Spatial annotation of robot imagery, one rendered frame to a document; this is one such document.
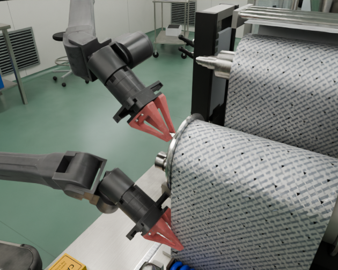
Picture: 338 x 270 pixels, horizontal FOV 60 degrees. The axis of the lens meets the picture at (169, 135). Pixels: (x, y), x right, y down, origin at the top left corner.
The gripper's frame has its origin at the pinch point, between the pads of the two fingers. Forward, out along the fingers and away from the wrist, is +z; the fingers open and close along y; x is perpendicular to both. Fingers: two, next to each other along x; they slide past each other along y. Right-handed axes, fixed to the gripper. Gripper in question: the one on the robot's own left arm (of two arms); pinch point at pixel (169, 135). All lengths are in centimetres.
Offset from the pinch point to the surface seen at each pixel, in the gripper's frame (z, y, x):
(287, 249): 24.3, 7.4, 9.2
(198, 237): 17.4, 7.0, -4.8
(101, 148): -30, -124, -188
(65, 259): 6.0, 13.9, -40.0
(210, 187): 10.3, 7.2, 5.6
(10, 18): -240, -201, -253
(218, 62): -4.8, -21.3, 6.4
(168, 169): 4.0, 7.8, 2.1
